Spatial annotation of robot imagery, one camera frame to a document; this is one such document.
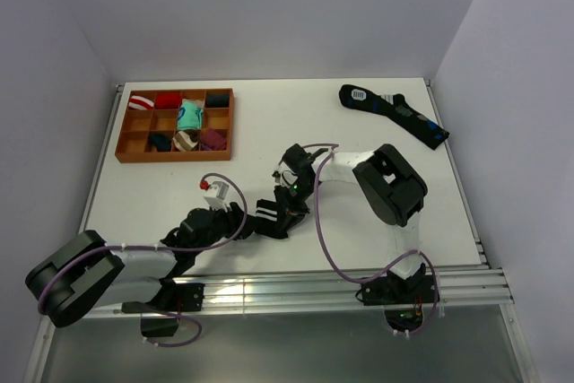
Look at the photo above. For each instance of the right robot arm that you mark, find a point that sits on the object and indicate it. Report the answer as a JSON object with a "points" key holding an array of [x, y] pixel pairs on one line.
{"points": [[393, 189]]}

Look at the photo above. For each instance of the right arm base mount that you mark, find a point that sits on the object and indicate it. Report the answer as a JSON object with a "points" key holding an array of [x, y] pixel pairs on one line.
{"points": [[393, 291]]}

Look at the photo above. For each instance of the black white-striped sock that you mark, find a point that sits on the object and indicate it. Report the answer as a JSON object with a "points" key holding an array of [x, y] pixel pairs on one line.
{"points": [[273, 220]]}

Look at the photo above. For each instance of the beige brown rolled sock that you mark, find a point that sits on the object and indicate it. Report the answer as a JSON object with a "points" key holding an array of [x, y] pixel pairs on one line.
{"points": [[186, 140]]}

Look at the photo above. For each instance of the dark teal rolled sock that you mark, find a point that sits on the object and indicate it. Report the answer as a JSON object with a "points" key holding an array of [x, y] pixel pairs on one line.
{"points": [[160, 142]]}

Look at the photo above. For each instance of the red white striped rolled sock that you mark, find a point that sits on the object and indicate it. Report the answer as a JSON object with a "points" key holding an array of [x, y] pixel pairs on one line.
{"points": [[137, 102]]}

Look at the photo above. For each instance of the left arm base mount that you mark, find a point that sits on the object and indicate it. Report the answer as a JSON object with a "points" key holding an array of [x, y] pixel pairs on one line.
{"points": [[166, 313]]}

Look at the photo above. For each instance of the dark navy rolled sock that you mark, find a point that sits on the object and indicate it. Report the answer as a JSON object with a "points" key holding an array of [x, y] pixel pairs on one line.
{"points": [[217, 100]]}

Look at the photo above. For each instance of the maroon purple rolled sock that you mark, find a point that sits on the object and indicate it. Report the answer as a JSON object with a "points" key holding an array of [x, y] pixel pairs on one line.
{"points": [[213, 140]]}

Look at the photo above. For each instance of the orange compartment tray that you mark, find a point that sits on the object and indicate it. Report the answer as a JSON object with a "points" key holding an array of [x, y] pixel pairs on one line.
{"points": [[176, 125]]}

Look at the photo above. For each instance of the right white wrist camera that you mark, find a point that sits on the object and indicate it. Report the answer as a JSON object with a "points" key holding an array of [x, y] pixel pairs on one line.
{"points": [[283, 178]]}

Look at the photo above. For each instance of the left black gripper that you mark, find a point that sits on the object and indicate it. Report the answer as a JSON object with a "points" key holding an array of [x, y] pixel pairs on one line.
{"points": [[232, 217]]}

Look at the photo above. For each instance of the black blue patterned sock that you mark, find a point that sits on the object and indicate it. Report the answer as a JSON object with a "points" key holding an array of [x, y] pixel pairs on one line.
{"points": [[395, 108]]}

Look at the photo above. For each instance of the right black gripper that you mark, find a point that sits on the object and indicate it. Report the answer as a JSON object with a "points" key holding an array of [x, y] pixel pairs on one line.
{"points": [[292, 209]]}

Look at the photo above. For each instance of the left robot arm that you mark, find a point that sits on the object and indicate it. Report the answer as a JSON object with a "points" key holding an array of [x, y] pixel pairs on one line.
{"points": [[87, 272]]}

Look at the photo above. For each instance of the aluminium front rail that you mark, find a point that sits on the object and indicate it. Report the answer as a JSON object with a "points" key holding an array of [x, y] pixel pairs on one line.
{"points": [[246, 294]]}

